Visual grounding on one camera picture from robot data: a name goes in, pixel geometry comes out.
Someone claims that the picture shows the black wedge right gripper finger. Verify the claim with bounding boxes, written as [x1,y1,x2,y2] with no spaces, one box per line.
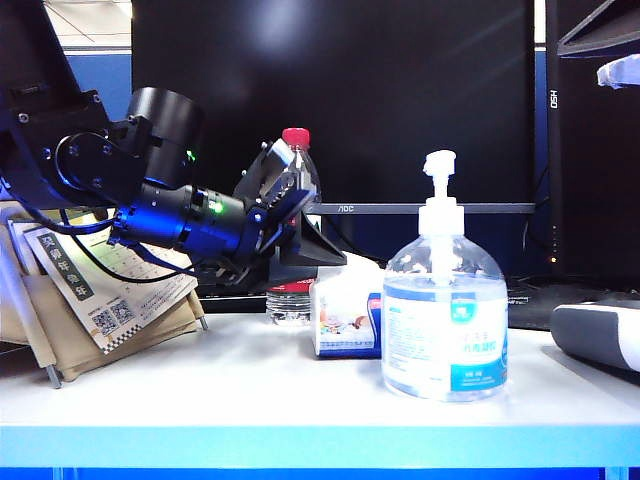
[557,0,640,56]

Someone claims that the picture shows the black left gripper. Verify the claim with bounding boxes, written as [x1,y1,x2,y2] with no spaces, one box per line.
[214,187,347,285]

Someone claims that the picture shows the blue white tissue pack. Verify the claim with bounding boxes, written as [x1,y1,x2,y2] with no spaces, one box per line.
[308,251,389,360]

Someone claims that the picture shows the clear pump sanitizer bottle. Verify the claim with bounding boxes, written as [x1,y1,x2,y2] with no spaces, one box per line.
[380,149,510,403]

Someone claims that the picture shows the red label water bottle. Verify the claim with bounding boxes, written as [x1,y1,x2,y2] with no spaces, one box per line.
[264,126,324,327]

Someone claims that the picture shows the black keyboard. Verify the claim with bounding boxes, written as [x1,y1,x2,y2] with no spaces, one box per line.
[196,282,271,315]

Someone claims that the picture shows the black AOC monitor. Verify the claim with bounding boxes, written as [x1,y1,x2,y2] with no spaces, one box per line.
[130,0,537,217]

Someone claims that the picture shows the black HSD monitor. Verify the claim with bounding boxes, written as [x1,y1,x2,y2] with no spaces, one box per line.
[544,0,640,280]

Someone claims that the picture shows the beige desk calendar card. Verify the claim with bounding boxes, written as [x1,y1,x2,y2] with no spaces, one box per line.
[22,209,199,355]

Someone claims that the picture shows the black labelled device base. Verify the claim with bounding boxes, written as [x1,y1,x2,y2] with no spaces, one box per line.
[502,274,559,331]

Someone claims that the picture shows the beige fabric calendar stand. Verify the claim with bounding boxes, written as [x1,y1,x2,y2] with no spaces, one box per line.
[0,207,209,390]

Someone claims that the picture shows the grey white device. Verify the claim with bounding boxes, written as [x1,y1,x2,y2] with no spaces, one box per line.
[550,298,640,374]

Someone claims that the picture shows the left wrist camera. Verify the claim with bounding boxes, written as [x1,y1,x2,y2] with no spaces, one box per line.
[233,139,301,204]

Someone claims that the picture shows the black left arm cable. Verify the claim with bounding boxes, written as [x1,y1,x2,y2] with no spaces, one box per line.
[29,209,197,285]

